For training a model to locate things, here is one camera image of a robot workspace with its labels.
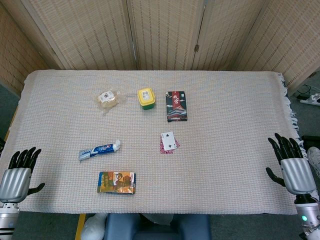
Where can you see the blue white toothpaste tube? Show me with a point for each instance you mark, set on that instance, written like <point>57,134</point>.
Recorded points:
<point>100,150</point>

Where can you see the clear-wrapped pastry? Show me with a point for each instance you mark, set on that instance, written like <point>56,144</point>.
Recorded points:
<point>107,98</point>

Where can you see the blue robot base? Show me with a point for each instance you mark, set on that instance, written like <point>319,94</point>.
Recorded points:
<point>160,228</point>

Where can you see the yellow floor tape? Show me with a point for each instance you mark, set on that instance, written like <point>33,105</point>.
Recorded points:
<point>80,226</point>

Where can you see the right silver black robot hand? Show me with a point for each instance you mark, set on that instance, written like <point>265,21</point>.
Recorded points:
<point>296,175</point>

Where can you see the white base cover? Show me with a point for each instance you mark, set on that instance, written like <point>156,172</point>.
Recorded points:
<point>92,227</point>

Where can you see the yellow-lidded green container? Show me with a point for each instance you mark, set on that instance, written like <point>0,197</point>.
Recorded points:
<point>146,97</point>

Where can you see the red-backed playing card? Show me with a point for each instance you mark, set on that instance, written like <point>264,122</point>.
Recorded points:
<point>165,151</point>
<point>178,145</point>

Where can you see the white sneaker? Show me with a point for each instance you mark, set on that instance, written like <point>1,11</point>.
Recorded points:
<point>314,160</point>

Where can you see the beige woven tablecloth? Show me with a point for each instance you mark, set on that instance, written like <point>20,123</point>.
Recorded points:
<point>212,162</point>

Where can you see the brass screen hinge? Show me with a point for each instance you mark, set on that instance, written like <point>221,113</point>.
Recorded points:
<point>196,48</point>

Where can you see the white power strip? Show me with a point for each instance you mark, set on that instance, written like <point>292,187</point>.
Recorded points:
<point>311,99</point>

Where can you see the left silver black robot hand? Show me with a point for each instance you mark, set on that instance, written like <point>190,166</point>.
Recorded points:
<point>15,183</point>

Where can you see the black playing card box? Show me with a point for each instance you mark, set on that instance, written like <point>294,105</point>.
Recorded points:
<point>176,107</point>

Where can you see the woven folding screen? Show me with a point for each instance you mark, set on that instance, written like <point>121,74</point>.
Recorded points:
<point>162,32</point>

